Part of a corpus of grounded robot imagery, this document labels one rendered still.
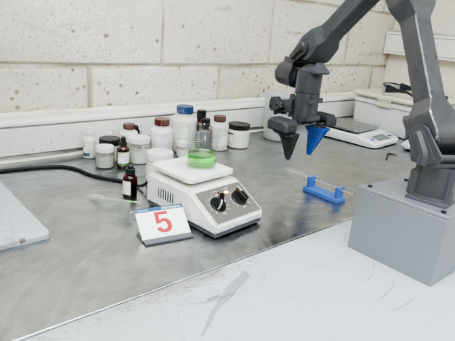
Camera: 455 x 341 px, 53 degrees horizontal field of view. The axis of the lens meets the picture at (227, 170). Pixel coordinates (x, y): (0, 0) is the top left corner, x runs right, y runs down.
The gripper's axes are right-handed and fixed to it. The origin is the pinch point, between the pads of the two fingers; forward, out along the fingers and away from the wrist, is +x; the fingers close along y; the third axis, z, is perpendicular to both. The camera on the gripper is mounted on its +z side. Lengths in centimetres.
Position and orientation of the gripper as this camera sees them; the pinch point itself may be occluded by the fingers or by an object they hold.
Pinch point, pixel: (300, 143)
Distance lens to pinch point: 109.3
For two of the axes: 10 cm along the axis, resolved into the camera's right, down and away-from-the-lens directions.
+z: -6.6, -3.0, 6.9
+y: -7.5, 1.6, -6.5
